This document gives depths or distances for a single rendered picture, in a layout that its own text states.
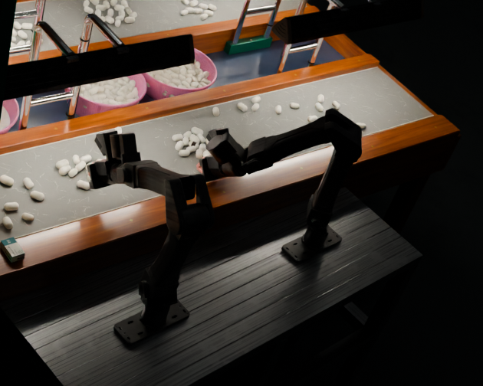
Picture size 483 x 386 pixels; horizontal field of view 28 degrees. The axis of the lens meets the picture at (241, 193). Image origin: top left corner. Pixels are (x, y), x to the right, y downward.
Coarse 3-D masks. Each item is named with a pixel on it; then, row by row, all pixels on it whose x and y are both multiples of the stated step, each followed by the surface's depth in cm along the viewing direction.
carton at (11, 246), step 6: (6, 240) 232; (12, 240) 233; (0, 246) 232; (6, 246) 231; (12, 246) 231; (18, 246) 232; (6, 252) 231; (12, 252) 230; (18, 252) 230; (24, 252) 231; (12, 258) 229; (18, 258) 231; (24, 258) 232
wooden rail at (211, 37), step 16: (256, 16) 351; (288, 16) 357; (160, 32) 325; (176, 32) 328; (192, 32) 331; (208, 32) 333; (224, 32) 338; (256, 32) 349; (272, 32) 355; (96, 48) 308; (208, 48) 339; (224, 48) 344
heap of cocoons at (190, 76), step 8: (192, 64) 322; (152, 72) 310; (160, 72) 312; (168, 72) 312; (176, 72) 315; (184, 72) 315; (192, 72) 316; (200, 72) 317; (208, 72) 318; (160, 80) 309; (168, 80) 309; (176, 80) 310; (184, 80) 311; (192, 80) 314; (200, 80) 316; (208, 80) 315; (192, 88) 309; (208, 88) 316
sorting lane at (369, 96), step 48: (288, 96) 321; (336, 96) 329; (384, 96) 338; (48, 144) 270; (96, 144) 276; (144, 144) 282; (240, 144) 294; (0, 192) 250; (48, 192) 255; (96, 192) 260; (144, 192) 266; (0, 240) 238
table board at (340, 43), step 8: (328, 40) 368; (336, 40) 365; (344, 40) 362; (336, 48) 366; (344, 48) 363; (352, 48) 360; (360, 48) 359; (344, 56) 364; (352, 56) 361; (384, 72) 351; (416, 96) 344; (424, 104) 341; (432, 112) 339; (456, 144) 335
